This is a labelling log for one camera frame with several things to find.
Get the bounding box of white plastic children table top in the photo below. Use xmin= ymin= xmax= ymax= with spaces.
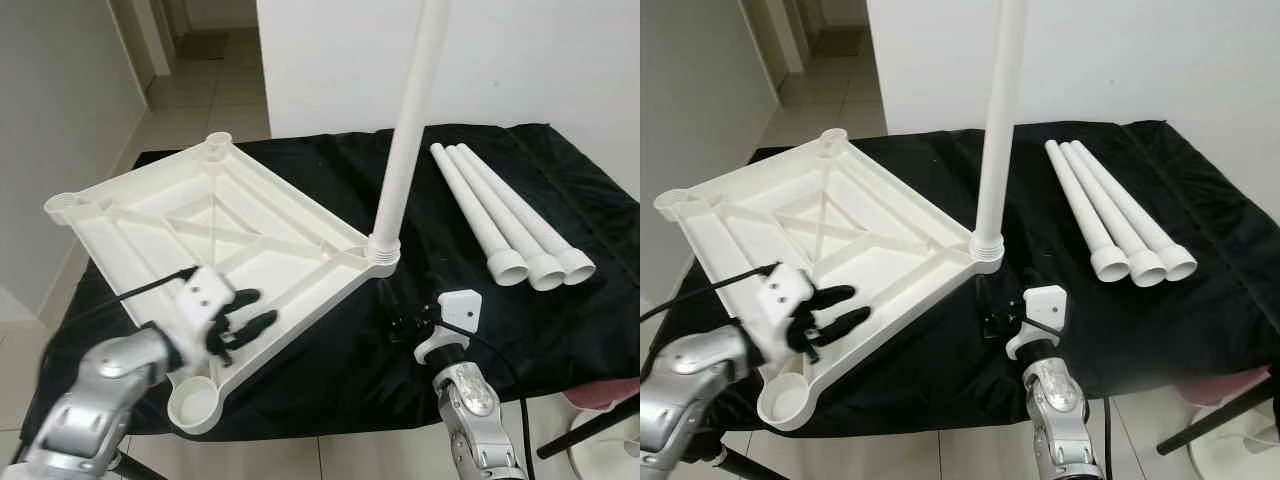
xmin=44 ymin=132 xmax=401 ymax=436
xmin=654 ymin=128 xmax=1004 ymax=431

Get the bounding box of white plastic table leg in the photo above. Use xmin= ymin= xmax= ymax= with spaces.
xmin=366 ymin=0 xmax=452 ymax=266
xmin=1045 ymin=140 xmax=1131 ymax=284
xmin=970 ymin=0 xmax=1030 ymax=263
xmin=1072 ymin=140 xmax=1198 ymax=282
xmin=430 ymin=143 xmax=530 ymax=288
xmin=458 ymin=143 xmax=597 ymax=286
xmin=1060 ymin=142 xmax=1168 ymax=288
xmin=446 ymin=144 xmax=566 ymax=292

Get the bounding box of black fabric table cloth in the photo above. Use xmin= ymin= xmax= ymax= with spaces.
xmin=640 ymin=120 xmax=1280 ymax=436
xmin=20 ymin=122 xmax=641 ymax=441

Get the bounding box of black metal pole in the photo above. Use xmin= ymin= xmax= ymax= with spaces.
xmin=715 ymin=447 xmax=791 ymax=480
xmin=105 ymin=450 xmax=166 ymax=480
xmin=1157 ymin=390 xmax=1280 ymax=456
xmin=537 ymin=395 xmax=641 ymax=459

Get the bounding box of pink round stool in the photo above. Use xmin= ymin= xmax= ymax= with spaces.
xmin=565 ymin=378 xmax=641 ymax=411
xmin=1180 ymin=368 xmax=1271 ymax=406

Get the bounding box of white round floor fan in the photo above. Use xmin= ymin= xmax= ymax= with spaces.
xmin=570 ymin=410 xmax=641 ymax=480
xmin=1185 ymin=405 xmax=1280 ymax=480

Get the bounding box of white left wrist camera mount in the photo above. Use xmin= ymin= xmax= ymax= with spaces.
xmin=170 ymin=267 xmax=236 ymax=346
xmin=755 ymin=262 xmax=816 ymax=366

